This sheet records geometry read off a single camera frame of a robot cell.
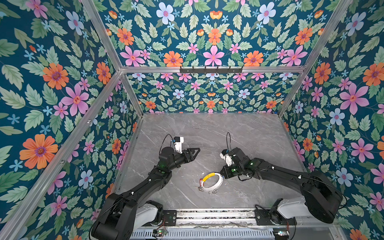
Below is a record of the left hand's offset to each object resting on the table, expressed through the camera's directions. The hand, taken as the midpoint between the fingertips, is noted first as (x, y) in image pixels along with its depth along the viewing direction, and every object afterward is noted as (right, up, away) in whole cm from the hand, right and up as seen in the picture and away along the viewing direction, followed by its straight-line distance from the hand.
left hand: (199, 147), depth 77 cm
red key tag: (+1, -21, +9) cm, 23 cm away
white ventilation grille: (+5, -40, -7) cm, 41 cm away
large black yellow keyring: (+9, -22, +5) cm, 25 cm away
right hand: (+11, -15, +6) cm, 19 cm away
